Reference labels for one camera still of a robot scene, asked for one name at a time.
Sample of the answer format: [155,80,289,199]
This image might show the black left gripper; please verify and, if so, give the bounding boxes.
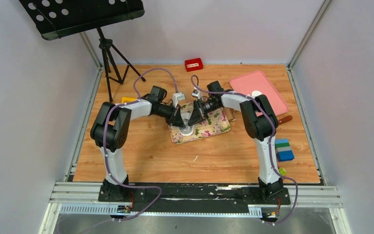
[155,103,186,129]

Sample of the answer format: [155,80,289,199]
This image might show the black music stand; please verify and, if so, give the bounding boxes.
[19,0,145,91]

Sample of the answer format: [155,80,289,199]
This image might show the blue green stacked blocks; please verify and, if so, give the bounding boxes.
[275,138,295,162]

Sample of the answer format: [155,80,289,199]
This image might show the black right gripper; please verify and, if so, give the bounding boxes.
[189,99,221,126]

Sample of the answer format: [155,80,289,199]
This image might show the yellow triangular toy block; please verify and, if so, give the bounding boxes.
[121,97,138,103]

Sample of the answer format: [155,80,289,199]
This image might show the wooden rolling pin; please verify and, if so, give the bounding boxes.
[226,108,237,122]

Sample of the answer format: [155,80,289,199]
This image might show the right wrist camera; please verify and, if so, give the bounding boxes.
[191,89,202,100]

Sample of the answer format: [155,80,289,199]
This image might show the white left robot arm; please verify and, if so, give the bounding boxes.
[90,86,186,201]

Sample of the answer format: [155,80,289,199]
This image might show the white dough ball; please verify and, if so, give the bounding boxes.
[179,126,194,136]

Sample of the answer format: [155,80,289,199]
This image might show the small green toy block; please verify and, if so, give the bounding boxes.
[278,168,287,176]

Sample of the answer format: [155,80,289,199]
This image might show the pink tray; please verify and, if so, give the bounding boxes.
[229,71,289,116]

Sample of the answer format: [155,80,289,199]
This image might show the red toy block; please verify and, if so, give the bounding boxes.
[184,58,204,72]

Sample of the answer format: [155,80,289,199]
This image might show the floral yellow tray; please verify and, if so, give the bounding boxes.
[169,102,231,144]

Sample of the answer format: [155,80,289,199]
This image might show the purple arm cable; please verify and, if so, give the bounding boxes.
[190,74,299,226]
[55,67,179,234]

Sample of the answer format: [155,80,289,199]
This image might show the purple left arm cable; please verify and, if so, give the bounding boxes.
[55,67,179,234]

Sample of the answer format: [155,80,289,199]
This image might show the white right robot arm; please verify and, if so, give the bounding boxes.
[188,81,283,204]

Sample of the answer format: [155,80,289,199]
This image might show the flat white dough wrapper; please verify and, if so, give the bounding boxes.
[251,90,262,98]

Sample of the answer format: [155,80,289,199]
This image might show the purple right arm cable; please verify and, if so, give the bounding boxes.
[190,74,299,226]

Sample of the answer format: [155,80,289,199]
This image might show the metal scraper wooden handle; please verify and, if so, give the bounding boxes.
[278,115,293,125]

